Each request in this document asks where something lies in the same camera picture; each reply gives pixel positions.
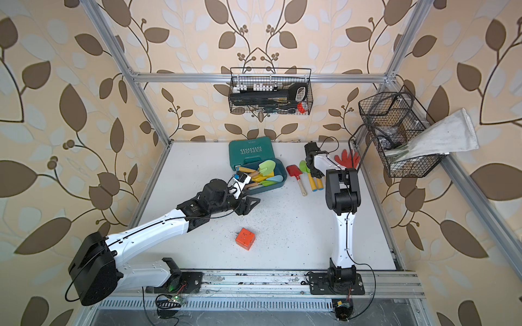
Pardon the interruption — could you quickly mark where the black tool in basket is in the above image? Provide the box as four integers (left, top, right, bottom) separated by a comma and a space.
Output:
228, 82, 309, 106

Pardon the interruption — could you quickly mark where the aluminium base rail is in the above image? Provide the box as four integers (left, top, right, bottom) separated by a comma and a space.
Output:
86, 269, 425, 299

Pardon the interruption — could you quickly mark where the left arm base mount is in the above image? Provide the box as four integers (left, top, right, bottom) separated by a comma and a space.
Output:
145, 258, 203, 295

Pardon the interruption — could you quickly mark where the wire basket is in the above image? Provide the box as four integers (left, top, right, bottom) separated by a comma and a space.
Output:
228, 66, 313, 117
348, 86, 448, 178

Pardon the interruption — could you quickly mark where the light blue toy spatula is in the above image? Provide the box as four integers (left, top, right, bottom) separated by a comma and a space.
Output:
262, 175, 284, 184

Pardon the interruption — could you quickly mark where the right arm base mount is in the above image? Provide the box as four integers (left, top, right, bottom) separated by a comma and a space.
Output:
305, 272, 366, 296

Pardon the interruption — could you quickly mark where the pale green toy shovel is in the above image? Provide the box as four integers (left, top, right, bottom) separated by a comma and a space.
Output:
250, 160, 276, 177

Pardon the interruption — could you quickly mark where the green storage box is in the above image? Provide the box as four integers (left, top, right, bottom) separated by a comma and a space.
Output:
228, 137, 288, 195

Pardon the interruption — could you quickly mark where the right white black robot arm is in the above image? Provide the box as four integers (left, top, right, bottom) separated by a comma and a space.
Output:
304, 142, 361, 286

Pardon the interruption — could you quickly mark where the orange cube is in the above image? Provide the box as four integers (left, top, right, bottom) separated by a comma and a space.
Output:
235, 228, 256, 251

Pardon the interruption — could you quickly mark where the red rubber glove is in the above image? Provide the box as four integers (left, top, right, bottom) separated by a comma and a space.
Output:
334, 149, 361, 168

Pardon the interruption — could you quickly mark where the red toy shovel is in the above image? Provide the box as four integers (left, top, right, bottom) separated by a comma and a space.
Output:
286, 164, 307, 196

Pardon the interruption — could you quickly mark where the back wire basket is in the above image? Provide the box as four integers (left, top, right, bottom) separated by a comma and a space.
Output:
228, 66, 313, 117

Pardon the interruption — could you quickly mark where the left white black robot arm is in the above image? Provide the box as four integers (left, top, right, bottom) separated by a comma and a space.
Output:
68, 179, 260, 306

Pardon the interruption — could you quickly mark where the white cloth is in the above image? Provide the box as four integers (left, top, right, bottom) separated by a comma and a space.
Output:
384, 108, 480, 163

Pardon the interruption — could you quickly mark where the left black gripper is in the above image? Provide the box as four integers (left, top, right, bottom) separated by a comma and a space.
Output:
210, 190, 265, 220

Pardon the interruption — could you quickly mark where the right wire basket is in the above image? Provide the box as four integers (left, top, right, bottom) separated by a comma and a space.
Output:
348, 86, 448, 178

